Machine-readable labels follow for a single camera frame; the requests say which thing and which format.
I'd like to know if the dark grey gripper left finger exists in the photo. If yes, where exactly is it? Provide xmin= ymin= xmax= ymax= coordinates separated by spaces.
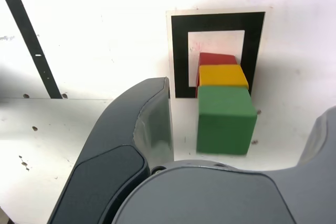
xmin=48 ymin=77 xmax=174 ymax=224

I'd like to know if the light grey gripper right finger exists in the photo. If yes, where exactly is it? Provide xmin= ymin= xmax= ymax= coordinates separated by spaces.
xmin=111 ymin=105 xmax=336 ymax=224

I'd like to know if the green cube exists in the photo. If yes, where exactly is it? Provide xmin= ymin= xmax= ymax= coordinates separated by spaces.
xmin=196 ymin=85 xmax=258 ymax=156

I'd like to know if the yellow cube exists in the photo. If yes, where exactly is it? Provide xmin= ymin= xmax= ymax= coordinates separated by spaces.
xmin=198 ymin=64 xmax=249 ymax=90

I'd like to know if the red cube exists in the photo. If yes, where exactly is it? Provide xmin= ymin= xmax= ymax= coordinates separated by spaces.
xmin=194 ymin=52 xmax=238 ymax=99

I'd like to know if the black tape square outline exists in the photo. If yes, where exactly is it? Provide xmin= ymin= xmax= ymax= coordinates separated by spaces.
xmin=171 ymin=11 xmax=266 ymax=99

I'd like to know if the black tape strip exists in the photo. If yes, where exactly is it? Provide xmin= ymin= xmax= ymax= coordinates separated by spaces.
xmin=0 ymin=0 xmax=64 ymax=100

